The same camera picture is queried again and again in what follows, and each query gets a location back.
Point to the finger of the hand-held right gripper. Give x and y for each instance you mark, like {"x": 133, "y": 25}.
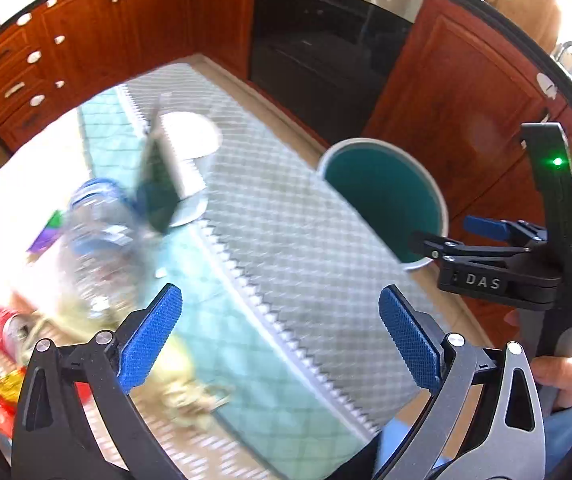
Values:
{"x": 486, "y": 226}
{"x": 446, "y": 250}

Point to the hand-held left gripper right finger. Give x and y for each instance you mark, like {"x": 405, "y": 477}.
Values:
{"x": 411, "y": 345}

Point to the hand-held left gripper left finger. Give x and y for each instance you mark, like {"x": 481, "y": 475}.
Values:
{"x": 151, "y": 340}

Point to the pale yellow wrapper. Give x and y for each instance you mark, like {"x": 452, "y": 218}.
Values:
{"x": 180, "y": 385}

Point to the grey bin with teal liner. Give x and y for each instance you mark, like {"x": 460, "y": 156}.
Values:
{"x": 381, "y": 200}

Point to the clear plastic bottle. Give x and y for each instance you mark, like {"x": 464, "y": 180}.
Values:
{"x": 100, "y": 260}

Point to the red yellow snack wrapper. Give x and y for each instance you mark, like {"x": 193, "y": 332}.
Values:
{"x": 3, "y": 390}

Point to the person's right hand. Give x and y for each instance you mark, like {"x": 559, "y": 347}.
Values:
{"x": 563, "y": 375}

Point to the wooden cabinet with panel door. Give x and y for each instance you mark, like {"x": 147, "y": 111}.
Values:
{"x": 466, "y": 100}

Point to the purple green wrapper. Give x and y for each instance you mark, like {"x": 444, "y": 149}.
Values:
{"x": 45, "y": 232}

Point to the grey green quilted tablecloth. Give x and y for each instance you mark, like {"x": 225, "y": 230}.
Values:
{"x": 276, "y": 210}

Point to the built-in black oven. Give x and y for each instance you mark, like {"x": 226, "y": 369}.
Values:
{"x": 326, "y": 45}

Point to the wooden cabinet with drawers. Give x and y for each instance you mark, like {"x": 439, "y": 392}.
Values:
{"x": 105, "y": 35}

